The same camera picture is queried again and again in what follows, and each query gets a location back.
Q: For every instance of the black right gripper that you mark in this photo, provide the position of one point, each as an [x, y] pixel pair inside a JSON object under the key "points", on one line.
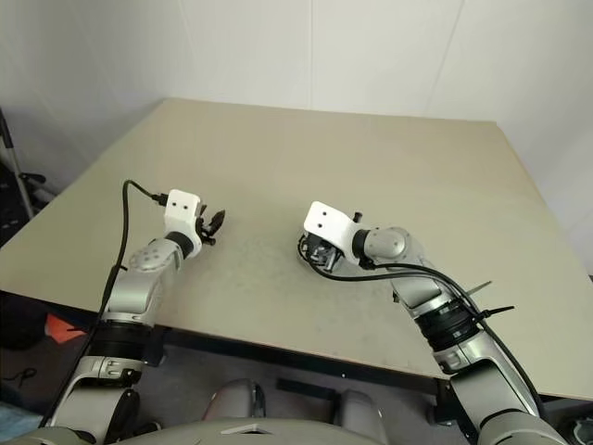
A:
{"points": [[324, 254]]}

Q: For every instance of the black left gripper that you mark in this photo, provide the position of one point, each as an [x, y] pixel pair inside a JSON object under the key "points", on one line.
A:
{"points": [[204, 227]]}

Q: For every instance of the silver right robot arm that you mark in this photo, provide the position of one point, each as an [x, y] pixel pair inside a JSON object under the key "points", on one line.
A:
{"points": [[486, 380]]}

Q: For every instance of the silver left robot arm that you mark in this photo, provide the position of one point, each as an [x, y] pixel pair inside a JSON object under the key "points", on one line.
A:
{"points": [[139, 287]]}

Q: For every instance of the black flat bar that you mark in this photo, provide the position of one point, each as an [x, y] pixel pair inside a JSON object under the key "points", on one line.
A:
{"points": [[306, 388]]}

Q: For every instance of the black zip tie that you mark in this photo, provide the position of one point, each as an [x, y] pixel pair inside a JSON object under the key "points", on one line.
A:
{"points": [[498, 311], [479, 287]]}

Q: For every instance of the grey rounded leg cover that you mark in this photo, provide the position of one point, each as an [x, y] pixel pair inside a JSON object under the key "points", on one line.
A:
{"points": [[359, 410], [236, 398]]}

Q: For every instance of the orange object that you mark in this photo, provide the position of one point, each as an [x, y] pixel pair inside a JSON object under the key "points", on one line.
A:
{"points": [[60, 329]]}

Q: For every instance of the grey robot torso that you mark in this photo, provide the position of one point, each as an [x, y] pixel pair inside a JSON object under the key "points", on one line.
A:
{"points": [[259, 433]]}

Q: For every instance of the silver tripod stand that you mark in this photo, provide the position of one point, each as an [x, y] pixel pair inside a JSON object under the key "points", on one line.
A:
{"points": [[16, 178]]}

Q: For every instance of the black round bag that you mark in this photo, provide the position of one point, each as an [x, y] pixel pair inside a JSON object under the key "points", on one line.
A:
{"points": [[18, 324]]}

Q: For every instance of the blue cloth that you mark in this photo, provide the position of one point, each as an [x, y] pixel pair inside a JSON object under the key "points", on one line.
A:
{"points": [[14, 417]]}

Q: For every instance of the dark grey floor object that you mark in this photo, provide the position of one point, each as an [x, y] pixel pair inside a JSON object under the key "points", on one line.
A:
{"points": [[581, 428]]}

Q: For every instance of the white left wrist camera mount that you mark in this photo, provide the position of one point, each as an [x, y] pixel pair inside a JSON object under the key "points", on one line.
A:
{"points": [[183, 208]]}

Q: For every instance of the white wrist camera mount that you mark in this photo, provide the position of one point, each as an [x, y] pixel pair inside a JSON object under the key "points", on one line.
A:
{"points": [[183, 208], [324, 218]]}

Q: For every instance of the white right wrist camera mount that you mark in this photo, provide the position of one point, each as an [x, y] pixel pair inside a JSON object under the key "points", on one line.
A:
{"points": [[324, 218]]}

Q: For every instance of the black table frame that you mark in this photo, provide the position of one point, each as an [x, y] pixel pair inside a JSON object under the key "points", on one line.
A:
{"points": [[278, 353]]}

